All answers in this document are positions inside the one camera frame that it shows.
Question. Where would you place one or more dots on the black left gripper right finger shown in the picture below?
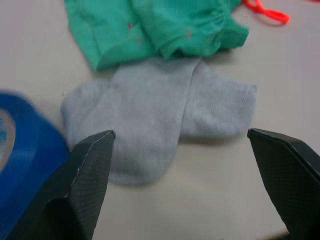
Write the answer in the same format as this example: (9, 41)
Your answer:
(290, 175)

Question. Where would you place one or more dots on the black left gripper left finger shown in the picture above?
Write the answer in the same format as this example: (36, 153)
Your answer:
(75, 190)

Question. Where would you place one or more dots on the green shorts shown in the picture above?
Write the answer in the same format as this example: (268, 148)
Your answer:
(155, 27)

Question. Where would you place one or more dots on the blue tape roll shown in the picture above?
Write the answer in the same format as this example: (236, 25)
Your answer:
(22, 155)

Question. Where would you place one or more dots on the grey sock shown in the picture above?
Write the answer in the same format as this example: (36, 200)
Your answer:
(140, 120)
(215, 107)

